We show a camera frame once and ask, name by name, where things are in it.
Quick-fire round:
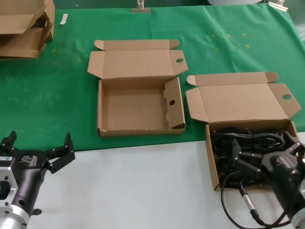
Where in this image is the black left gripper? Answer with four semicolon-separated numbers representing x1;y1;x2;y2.
0;130;76;214

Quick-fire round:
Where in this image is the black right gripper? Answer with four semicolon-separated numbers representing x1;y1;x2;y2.
231;131;305;220

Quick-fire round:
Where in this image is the cardboard box with round hole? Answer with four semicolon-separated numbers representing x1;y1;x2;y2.
87;39;189;138
185;71;302;191

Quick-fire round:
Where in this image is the open stacked cardboard box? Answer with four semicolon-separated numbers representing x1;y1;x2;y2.
0;26;54;60
0;0;56;35

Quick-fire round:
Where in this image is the green tablecloth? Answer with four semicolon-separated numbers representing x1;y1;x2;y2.
0;4;305;153

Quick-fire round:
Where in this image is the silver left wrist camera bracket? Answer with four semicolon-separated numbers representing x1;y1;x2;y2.
0;155;19;214

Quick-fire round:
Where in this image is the black power cable bundle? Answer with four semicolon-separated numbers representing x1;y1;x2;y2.
211;127;294;189

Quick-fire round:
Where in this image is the black cable with metal connector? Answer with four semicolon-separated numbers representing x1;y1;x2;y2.
220;170;295;227

